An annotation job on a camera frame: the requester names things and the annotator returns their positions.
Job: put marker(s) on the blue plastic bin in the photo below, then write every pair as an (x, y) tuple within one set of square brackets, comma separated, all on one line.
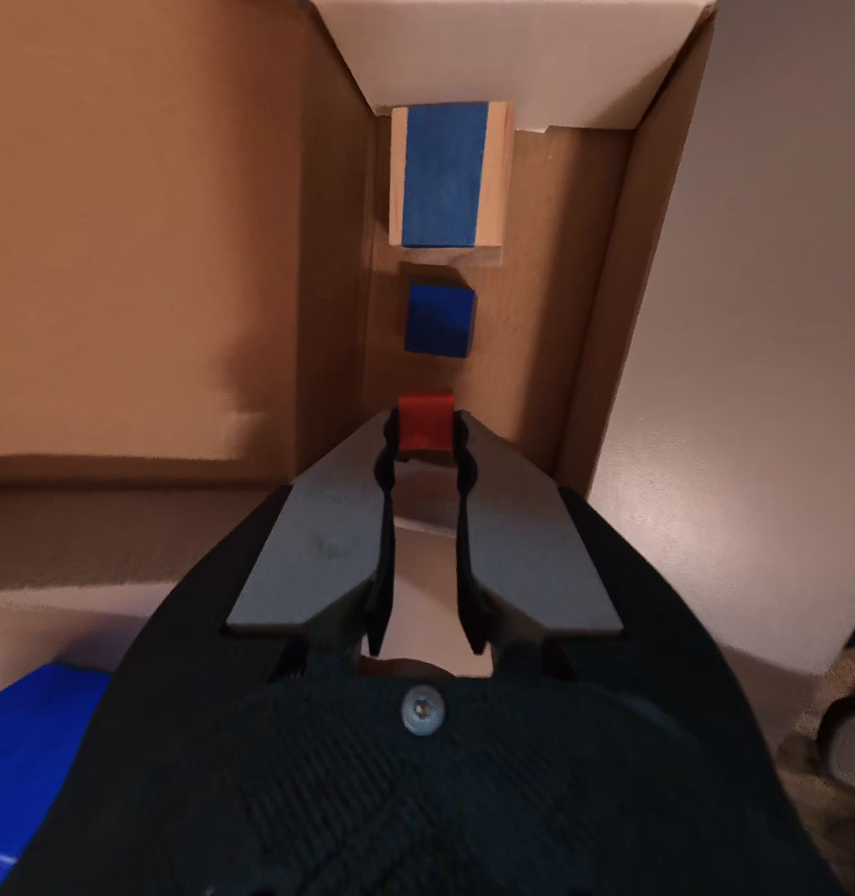
[(21, 770)]

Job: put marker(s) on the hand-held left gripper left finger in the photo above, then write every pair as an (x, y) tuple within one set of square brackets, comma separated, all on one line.
[(322, 553)]

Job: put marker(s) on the white cardboard mailer box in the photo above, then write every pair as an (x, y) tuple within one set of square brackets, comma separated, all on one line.
[(154, 245)]

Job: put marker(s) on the wooden block with blue face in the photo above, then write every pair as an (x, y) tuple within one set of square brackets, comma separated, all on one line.
[(445, 175)]

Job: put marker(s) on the red wooden cube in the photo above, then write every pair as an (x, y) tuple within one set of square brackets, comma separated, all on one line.
[(427, 420)]

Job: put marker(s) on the blue wooden cube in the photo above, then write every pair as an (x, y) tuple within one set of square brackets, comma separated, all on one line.
[(438, 318)]

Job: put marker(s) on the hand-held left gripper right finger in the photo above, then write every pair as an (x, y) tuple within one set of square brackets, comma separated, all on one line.
[(532, 560)]

